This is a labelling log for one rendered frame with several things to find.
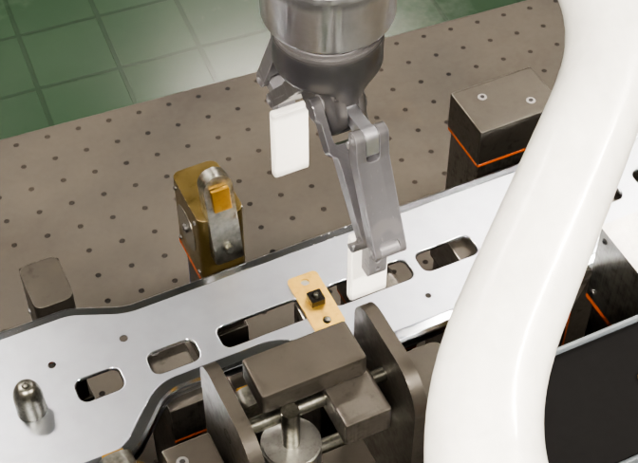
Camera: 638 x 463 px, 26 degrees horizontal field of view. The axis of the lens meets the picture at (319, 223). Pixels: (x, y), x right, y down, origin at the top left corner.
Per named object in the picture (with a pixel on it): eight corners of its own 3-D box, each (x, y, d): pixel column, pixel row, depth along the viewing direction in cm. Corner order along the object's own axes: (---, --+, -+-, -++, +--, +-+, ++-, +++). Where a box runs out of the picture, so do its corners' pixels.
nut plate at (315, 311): (286, 281, 161) (285, 275, 160) (315, 270, 162) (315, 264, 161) (316, 334, 156) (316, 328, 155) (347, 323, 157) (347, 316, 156)
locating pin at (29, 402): (44, 401, 152) (34, 366, 147) (52, 423, 150) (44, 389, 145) (15, 412, 151) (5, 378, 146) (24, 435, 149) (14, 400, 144)
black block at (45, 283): (82, 376, 189) (50, 237, 167) (106, 432, 183) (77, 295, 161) (45, 389, 187) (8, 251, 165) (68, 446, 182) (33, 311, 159)
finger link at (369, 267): (381, 214, 96) (401, 244, 94) (379, 260, 100) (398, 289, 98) (362, 221, 96) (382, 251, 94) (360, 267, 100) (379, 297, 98)
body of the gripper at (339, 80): (408, 39, 89) (402, 138, 96) (350, -37, 94) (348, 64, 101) (303, 73, 87) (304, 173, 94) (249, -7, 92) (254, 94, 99)
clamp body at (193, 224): (223, 313, 196) (209, 141, 169) (257, 376, 189) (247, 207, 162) (180, 329, 194) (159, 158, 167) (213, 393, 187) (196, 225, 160)
